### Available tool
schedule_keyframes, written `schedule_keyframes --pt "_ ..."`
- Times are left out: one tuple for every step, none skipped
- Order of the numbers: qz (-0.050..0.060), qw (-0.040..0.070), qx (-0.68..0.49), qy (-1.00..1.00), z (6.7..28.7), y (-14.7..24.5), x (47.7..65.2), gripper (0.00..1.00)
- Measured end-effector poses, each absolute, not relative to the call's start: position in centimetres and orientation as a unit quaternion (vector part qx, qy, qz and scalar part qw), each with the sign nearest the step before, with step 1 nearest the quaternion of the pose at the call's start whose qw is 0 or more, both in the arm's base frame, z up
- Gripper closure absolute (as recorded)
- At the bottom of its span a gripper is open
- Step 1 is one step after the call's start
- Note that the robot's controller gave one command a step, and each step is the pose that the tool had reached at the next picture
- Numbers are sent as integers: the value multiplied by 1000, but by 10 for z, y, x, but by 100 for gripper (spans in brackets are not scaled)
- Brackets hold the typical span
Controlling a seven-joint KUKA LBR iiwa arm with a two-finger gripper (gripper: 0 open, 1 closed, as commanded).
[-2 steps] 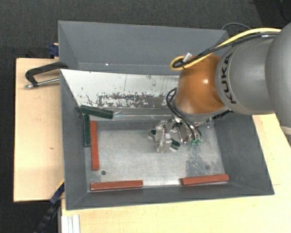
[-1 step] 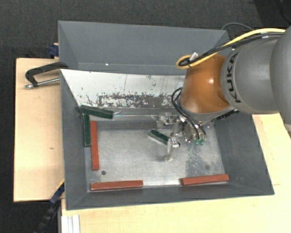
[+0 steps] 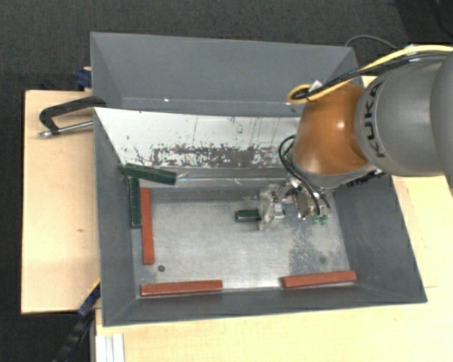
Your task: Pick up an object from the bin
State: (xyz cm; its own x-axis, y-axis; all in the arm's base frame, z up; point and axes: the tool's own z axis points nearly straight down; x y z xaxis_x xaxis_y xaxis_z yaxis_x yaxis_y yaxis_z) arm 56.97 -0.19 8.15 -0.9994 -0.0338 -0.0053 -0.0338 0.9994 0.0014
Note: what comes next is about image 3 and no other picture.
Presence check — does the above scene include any pale flat board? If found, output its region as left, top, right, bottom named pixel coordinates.
left=20, top=88, right=101, bottom=314

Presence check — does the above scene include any dark green block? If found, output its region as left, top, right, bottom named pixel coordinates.
left=123, top=162, right=178, bottom=186
left=128, top=177, right=143, bottom=228
left=234, top=209, right=261, bottom=223

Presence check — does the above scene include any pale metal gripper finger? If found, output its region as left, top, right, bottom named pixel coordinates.
left=256, top=211, right=286, bottom=232
left=259, top=185, right=287, bottom=213

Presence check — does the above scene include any red-brown flat block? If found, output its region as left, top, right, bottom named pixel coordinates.
left=140, top=187, right=156, bottom=266
left=140, top=279, right=224, bottom=298
left=281, top=270, right=358, bottom=290

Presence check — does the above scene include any grey metal bin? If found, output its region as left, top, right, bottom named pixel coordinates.
left=89, top=31, right=428, bottom=327

